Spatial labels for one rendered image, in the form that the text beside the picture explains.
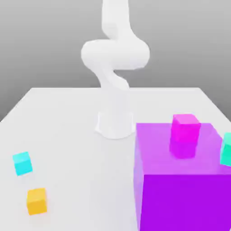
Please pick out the large purple box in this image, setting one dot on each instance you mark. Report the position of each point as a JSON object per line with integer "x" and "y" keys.
{"x": 180, "y": 198}

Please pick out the small magenta cube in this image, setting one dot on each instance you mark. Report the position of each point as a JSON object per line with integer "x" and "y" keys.
{"x": 185, "y": 133}

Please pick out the small cyan cube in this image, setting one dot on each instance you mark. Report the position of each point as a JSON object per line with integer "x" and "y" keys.
{"x": 22, "y": 163}

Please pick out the small yellow cube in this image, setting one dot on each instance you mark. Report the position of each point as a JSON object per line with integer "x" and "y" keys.
{"x": 37, "y": 201}

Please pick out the small green cube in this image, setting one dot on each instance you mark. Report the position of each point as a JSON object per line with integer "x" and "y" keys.
{"x": 226, "y": 151}

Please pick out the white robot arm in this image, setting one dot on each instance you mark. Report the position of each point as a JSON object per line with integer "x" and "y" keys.
{"x": 115, "y": 54}

